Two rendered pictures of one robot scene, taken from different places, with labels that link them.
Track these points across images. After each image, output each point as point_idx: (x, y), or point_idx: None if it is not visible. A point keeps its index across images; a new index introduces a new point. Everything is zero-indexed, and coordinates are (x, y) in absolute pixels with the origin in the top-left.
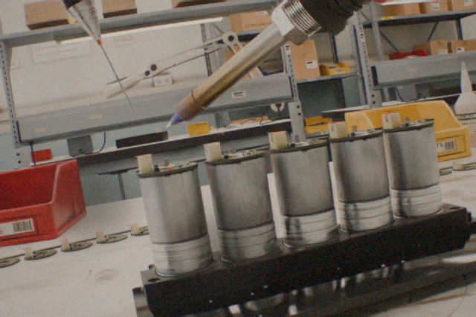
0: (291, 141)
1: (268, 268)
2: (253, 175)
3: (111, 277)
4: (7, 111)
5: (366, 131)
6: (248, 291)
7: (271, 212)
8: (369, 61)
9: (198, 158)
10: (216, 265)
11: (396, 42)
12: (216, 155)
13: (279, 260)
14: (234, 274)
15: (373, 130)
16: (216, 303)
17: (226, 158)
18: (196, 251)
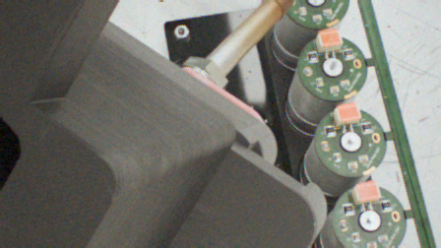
0: (376, 137)
1: (280, 122)
2: (300, 91)
3: None
4: None
5: (380, 238)
6: (262, 104)
7: (309, 118)
8: None
9: (375, 29)
10: (287, 72)
11: None
12: (317, 46)
13: (283, 133)
14: (273, 90)
15: (369, 245)
16: (240, 76)
17: (308, 57)
18: (278, 49)
